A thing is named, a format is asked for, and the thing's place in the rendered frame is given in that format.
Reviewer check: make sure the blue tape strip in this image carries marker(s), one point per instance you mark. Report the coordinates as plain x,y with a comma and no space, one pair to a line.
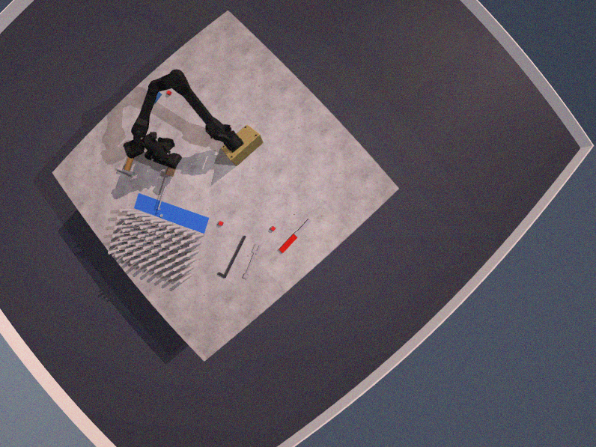
171,213

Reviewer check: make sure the red rectangular bar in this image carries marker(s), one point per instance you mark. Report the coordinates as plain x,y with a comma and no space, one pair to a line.
293,237

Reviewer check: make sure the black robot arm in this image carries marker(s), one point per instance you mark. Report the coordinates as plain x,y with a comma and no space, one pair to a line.
176,80

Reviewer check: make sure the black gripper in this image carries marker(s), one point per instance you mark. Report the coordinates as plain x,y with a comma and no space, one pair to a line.
160,156

